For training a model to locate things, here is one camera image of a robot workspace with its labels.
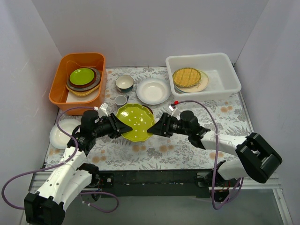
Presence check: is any lime green dotted plate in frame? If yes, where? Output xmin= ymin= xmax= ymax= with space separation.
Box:
xmin=116 ymin=104 xmax=155 ymax=142

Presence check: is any white deep plate blue rim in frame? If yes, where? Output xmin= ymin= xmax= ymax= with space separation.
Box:
xmin=136 ymin=78 xmax=171 ymax=105

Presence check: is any round bamboo woven tray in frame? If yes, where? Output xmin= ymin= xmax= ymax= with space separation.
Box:
xmin=172 ymin=67 xmax=202 ymax=88

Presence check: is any cream green glazed plate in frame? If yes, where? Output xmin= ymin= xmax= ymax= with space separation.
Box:
xmin=174 ymin=70 xmax=209 ymax=93

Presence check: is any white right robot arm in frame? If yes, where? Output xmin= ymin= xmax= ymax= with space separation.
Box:
xmin=147 ymin=111 xmax=283 ymax=186

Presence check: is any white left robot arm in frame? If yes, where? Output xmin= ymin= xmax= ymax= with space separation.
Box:
xmin=24 ymin=110 xmax=132 ymax=225

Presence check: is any orange plastic bin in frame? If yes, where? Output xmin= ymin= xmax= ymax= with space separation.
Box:
xmin=49 ymin=52 xmax=107 ymax=116

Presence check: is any white plastic bin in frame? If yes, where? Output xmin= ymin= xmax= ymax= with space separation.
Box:
xmin=165 ymin=52 xmax=241 ymax=101

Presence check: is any grey ceramic mug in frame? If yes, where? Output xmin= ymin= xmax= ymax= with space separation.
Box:
xmin=114 ymin=95 xmax=129 ymax=107

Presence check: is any yellow woven basket plate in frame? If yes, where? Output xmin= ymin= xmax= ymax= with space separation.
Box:
xmin=66 ymin=85 xmax=100 ymax=97

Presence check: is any white square plate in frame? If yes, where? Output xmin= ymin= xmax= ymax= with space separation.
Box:
xmin=66 ymin=91 xmax=98 ymax=103

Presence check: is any dark teal ceramic bowl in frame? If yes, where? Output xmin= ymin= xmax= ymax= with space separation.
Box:
xmin=115 ymin=75 xmax=134 ymax=93

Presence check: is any dark brown plate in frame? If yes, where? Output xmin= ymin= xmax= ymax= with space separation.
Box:
xmin=67 ymin=68 xmax=98 ymax=90

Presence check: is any grey speckled plate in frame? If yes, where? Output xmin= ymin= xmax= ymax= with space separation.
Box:
xmin=66 ymin=67 xmax=101 ymax=91

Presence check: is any lime green small plate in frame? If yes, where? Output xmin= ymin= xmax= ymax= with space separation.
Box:
xmin=69 ymin=67 xmax=95 ymax=86

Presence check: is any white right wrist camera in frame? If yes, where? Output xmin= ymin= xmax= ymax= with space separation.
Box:
xmin=169 ymin=105 xmax=180 ymax=117

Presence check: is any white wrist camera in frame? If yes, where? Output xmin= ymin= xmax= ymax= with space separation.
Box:
xmin=169 ymin=105 xmax=180 ymax=117
xmin=94 ymin=103 xmax=108 ymax=118

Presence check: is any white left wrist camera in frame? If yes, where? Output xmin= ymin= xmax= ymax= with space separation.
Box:
xmin=94 ymin=103 xmax=108 ymax=118

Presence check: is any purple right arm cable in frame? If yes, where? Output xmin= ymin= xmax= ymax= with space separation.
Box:
xmin=174 ymin=100 xmax=244 ymax=210

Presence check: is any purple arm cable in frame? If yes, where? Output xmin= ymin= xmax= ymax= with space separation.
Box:
xmin=1 ymin=106 xmax=120 ymax=213
xmin=174 ymin=100 xmax=244 ymax=210

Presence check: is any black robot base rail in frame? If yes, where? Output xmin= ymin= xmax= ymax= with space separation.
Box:
xmin=82 ymin=169 xmax=212 ymax=198

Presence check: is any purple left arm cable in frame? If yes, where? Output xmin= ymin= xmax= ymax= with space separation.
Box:
xmin=1 ymin=106 xmax=120 ymax=213

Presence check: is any aluminium frame rail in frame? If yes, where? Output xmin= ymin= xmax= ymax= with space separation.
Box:
xmin=29 ymin=171 xmax=282 ymax=193

